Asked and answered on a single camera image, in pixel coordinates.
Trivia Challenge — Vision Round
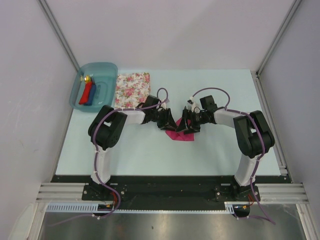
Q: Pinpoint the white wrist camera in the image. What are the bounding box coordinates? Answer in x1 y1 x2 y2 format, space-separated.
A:
159 99 170 109
187 96 199 111

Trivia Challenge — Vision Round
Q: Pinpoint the red marker pen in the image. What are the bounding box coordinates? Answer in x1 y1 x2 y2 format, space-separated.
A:
78 81 93 105

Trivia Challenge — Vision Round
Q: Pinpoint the floral cloth mat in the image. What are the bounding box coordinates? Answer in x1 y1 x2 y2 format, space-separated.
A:
114 72 151 109

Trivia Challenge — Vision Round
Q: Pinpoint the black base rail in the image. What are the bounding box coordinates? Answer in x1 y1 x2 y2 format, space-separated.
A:
51 175 291 211

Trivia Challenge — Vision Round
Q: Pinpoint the blue marker pen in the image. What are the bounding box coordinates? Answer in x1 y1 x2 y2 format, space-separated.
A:
84 84 97 106

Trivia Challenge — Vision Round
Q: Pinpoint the magenta paper napkin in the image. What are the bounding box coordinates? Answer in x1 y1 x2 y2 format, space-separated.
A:
165 130 195 142

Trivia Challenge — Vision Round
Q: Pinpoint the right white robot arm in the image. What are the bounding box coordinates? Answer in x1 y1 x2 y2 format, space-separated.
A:
176 95 275 201

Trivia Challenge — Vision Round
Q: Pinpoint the teal plastic bin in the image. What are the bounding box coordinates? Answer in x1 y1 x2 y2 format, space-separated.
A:
69 62 118 113

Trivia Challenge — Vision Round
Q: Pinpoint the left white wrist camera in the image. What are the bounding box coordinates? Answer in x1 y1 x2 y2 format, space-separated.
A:
159 99 170 109

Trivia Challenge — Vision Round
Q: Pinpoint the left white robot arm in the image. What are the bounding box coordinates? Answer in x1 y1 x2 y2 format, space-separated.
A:
82 95 178 200

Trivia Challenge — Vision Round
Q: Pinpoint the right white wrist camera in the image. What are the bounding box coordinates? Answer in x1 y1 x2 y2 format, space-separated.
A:
187 96 199 111

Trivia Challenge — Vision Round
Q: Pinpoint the white cable duct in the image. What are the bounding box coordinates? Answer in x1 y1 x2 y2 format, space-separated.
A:
46 202 236 215

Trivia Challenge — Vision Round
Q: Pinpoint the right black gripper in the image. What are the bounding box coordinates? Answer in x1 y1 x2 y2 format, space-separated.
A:
175 108 208 135

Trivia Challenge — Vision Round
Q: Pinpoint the aluminium frame rail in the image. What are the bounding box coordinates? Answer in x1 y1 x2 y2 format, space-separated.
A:
36 183 85 203

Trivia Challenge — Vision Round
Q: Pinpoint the gold foil candy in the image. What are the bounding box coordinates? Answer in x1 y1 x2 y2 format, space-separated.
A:
80 75 93 83

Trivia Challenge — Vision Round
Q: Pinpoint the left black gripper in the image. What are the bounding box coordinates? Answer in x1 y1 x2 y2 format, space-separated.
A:
150 108 178 132

